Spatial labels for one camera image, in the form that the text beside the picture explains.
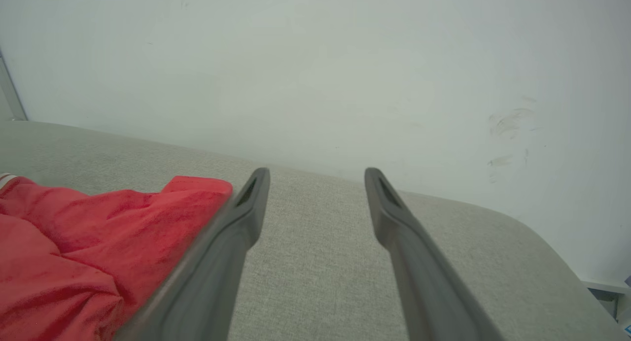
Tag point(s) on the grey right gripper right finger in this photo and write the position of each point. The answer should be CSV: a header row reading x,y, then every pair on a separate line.
x,y
429,291

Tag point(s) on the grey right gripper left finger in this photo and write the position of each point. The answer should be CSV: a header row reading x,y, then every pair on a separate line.
x,y
207,282

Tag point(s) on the red jersey with white trim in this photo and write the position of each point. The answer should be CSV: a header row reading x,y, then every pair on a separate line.
x,y
74,242

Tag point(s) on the grey fabric sofa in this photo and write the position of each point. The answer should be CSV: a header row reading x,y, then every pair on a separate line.
x,y
315,262

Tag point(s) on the white skirting ledge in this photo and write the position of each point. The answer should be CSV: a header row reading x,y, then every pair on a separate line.
x,y
606,286

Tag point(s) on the grey metal frame strip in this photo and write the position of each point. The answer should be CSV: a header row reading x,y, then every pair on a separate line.
x,y
11,92

